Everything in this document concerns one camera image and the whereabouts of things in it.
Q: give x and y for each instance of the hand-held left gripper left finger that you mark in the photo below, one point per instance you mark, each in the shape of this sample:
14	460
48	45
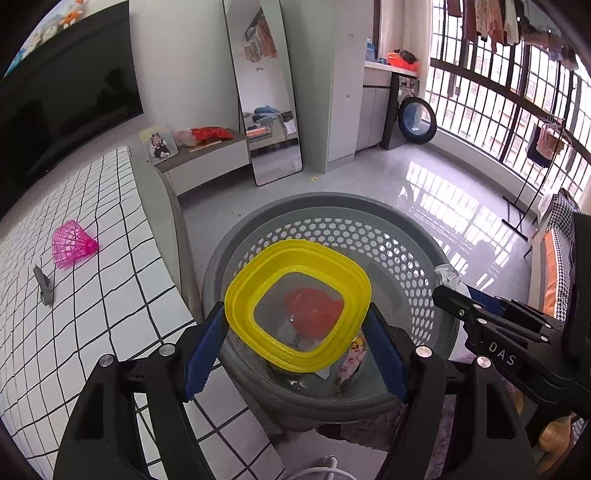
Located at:
203	350

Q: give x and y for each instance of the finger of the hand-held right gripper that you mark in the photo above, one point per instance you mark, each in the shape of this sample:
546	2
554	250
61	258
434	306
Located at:
455	302
482	296

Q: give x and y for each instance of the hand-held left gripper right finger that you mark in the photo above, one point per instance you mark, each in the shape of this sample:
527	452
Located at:
388	355

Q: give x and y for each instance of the clear plastic wrapper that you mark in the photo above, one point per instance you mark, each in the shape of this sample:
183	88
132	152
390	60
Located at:
447	276

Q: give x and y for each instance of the pink snack wrapper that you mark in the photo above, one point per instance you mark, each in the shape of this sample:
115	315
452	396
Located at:
353	357

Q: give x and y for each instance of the yellow container lid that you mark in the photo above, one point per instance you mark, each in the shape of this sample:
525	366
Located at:
240	295

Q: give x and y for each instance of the grey perforated plastic basket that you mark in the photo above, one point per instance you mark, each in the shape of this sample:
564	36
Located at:
323	226

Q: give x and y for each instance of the person's right hand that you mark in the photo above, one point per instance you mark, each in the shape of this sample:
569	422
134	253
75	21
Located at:
556	436

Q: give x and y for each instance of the black clothes rack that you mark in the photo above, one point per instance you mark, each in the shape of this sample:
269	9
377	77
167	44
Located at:
515	220

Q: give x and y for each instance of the houndstooth fabric chair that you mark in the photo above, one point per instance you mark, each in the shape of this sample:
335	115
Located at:
565	258

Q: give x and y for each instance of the bed with checkered sheet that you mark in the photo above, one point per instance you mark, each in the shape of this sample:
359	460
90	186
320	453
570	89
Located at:
92	323

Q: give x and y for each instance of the grey bed footboard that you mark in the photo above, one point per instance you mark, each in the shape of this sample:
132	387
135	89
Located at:
171	221

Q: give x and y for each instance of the white round object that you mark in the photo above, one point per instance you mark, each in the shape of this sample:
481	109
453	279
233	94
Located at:
314	474

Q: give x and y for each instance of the garment on hanger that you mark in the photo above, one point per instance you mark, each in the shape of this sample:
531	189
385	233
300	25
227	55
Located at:
547	143

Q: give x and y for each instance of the small grey object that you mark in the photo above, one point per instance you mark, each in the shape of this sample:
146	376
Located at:
45	288

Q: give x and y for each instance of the pink plastic shuttlecock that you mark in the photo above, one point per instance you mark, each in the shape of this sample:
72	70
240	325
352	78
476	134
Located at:
69	244

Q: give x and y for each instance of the low grey cabinet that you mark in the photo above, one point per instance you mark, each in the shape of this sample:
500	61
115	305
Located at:
207	168

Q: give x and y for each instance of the front-load washing machine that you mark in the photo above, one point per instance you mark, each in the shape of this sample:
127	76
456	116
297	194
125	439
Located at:
418	122

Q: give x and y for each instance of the black window grille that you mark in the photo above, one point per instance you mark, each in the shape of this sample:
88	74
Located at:
485	106

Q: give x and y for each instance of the flat wooden board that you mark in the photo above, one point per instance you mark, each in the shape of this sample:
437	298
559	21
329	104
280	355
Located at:
203	146

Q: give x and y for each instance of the white counter cabinet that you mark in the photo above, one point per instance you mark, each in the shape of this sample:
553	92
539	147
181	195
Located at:
371	115

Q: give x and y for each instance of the framed child photo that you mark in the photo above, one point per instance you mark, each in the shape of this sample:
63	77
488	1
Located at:
159	145

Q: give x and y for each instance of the tall standing mirror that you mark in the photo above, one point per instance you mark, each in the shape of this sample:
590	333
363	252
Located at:
272	152

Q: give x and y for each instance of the pink wrapped item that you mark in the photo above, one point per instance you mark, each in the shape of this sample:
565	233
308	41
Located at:
184	137

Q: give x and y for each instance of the crumpled red plastic bag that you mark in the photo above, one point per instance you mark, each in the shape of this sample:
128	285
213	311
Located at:
210	134

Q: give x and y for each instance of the tall white wardrobe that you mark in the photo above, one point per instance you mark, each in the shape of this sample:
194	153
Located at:
332	92

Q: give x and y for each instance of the orange plastic basin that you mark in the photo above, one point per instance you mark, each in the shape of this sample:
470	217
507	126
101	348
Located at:
397	60

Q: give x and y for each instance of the blue plastic box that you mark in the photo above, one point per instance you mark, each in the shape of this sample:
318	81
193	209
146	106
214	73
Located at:
371	50

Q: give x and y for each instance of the row of hanging clothes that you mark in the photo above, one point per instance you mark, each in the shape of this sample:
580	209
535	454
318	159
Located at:
489	18

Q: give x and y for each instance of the black curved television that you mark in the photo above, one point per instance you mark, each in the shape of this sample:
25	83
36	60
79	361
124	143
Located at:
60	106

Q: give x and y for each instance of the row of plush toys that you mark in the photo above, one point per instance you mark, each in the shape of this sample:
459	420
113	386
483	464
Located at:
69	18

